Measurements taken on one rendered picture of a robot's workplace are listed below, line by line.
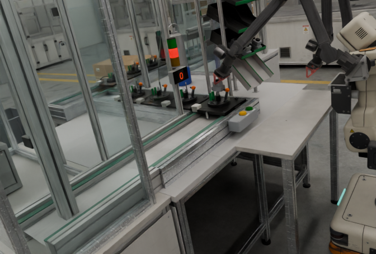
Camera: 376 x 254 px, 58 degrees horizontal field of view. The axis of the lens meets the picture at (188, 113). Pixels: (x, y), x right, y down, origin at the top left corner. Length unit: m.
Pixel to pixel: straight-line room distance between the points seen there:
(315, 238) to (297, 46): 4.16
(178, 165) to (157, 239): 0.33
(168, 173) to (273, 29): 4.97
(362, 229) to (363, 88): 0.77
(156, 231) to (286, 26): 5.09
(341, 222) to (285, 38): 4.41
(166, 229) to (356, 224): 1.14
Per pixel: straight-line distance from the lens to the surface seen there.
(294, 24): 6.10
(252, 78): 2.27
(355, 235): 2.20
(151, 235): 1.46
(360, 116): 2.03
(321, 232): 2.56
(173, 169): 1.54
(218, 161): 1.67
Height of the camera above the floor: 1.67
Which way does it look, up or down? 21 degrees down
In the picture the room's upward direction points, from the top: 10 degrees counter-clockwise
